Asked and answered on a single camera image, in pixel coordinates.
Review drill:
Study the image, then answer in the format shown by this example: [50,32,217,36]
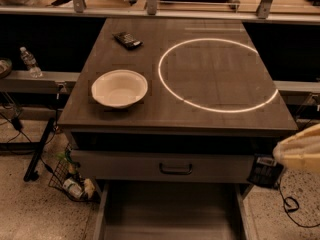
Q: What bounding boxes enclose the white paper bowl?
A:
[91,69,148,109]

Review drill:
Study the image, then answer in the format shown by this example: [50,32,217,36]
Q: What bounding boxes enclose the blue rxbar blueberry wrapper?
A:
[247,154,284,189]

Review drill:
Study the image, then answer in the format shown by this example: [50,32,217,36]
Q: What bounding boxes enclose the bowl on side shelf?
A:
[0,58,12,79]

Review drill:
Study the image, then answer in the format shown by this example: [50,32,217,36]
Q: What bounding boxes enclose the wire basket with items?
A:
[49,145,96,202]

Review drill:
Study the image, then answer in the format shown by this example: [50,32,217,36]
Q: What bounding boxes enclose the grey side shelf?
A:
[0,70,79,94]

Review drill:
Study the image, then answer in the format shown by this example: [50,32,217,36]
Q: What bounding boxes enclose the grey drawer cabinet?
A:
[57,17,300,240]

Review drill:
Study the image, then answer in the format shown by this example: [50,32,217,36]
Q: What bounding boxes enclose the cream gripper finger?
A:
[282,154,320,174]
[273,124,320,159]

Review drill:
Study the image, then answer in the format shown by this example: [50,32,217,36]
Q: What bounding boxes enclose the clear plastic water bottle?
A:
[20,47,42,78]

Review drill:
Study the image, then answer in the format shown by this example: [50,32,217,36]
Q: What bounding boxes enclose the black stand leg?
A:
[23,118,55,182]

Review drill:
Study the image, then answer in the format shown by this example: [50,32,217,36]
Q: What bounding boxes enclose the dark snack bar wrapper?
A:
[113,32,143,50]

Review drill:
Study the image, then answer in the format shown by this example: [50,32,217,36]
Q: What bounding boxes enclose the metal railing frame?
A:
[0,0,320,25]

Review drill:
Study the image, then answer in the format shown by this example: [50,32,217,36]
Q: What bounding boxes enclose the open middle drawer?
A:
[93,181,253,240]

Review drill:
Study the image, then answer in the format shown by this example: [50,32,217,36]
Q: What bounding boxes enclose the top drawer with black handle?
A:
[71,150,254,183]

